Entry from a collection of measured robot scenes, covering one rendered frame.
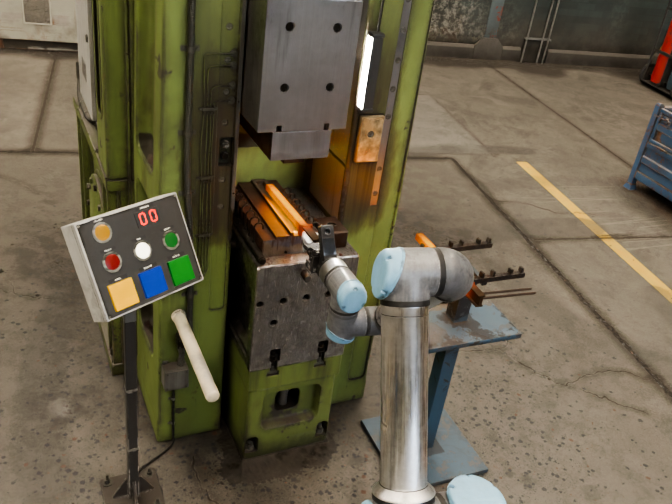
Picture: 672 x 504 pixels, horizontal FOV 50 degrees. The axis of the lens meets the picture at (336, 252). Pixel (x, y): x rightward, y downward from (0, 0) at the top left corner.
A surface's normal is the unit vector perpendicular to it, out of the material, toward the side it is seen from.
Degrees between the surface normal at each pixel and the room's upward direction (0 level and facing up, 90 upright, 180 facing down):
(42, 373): 0
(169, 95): 90
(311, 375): 90
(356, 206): 90
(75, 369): 0
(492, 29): 90
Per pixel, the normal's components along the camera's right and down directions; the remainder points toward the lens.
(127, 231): 0.72, -0.07
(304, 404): 0.41, 0.51
